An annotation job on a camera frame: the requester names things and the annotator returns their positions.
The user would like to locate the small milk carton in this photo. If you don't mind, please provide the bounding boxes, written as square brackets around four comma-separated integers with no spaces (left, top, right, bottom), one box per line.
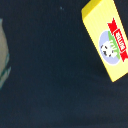
[0,18,11,89]

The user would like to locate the yellow butter box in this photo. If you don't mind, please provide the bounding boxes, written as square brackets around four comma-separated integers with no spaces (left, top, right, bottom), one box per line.
[82,0,128,82]

